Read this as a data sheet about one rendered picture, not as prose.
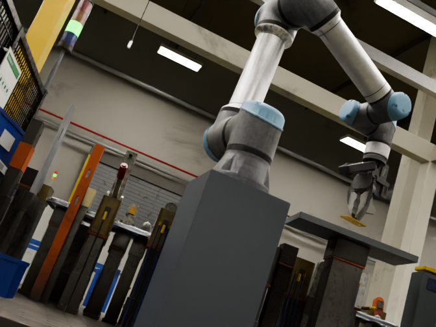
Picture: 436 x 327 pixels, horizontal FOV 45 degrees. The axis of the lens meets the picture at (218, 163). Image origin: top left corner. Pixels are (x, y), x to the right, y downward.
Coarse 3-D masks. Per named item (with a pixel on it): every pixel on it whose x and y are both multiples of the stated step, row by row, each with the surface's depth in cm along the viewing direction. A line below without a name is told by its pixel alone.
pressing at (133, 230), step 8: (48, 200) 170; (56, 200) 164; (88, 216) 177; (120, 224) 166; (136, 232) 166; (144, 232) 167; (360, 312) 174; (360, 320) 191; (368, 320) 185; (376, 320) 174
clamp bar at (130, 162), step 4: (128, 152) 165; (132, 152) 165; (128, 156) 164; (132, 156) 164; (136, 156) 165; (124, 160) 165; (128, 160) 165; (132, 160) 165; (128, 164) 165; (132, 164) 165; (128, 168) 165; (128, 172) 164; (116, 176) 164; (128, 176) 165; (116, 180) 164; (124, 180) 164; (124, 184) 164; (112, 188) 163; (120, 188) 164; (124, 188) 165; (112, 192) 163; (120, 192) 163; (120, 196) 163
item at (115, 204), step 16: (112, 208) 157; (96, 224) 155; (112, 224) 158; (96, 240) 155; (80, 256) 153; (96, 256) 154; (80, 272) 151; (64, 288) 151; (80, 288) 151; (64, 304) 149
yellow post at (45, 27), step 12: (48, 0) 237; (60, 0) 238; (72, 0) 245; (48, 12) 236; (60, 12) 237; (36, 24) 234; (48, 24) 235; (60, 24) 241; (36, 36) 232; (48, 36) 233; (36, 48) 231; (48, 48) 237; (36, 60) 230; (12, 108) 223
